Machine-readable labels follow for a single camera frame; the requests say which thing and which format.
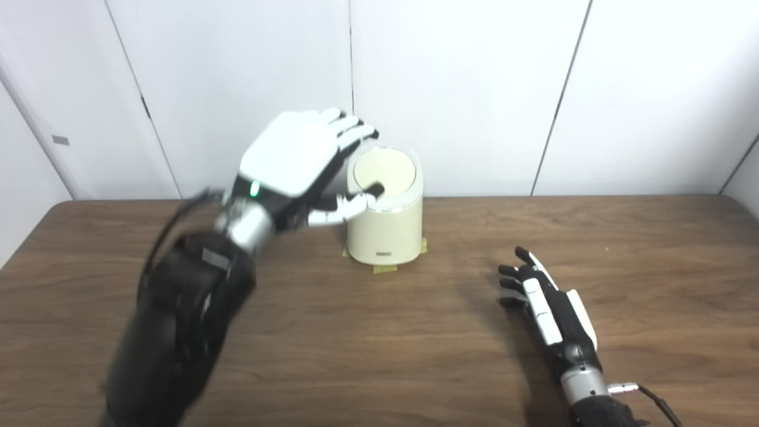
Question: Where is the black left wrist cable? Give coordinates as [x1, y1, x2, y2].
[141, 189, 227, 281]

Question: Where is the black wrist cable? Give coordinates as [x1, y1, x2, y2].
[141, 189, 227, 281]
[606, 383, 684, 427]

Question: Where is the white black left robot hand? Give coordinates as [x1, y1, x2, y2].
[222, 108, 385, 233]

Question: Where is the round cream bin lid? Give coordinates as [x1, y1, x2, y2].
[353, 149, 417, 199]

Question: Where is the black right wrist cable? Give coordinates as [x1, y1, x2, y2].
[606, 383, 684, 427]

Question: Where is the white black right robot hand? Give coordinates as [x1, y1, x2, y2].
[497, 247, 599, 381]

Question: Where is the cream-colored bin body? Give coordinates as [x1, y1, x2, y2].
[346, 144, 425, 266]

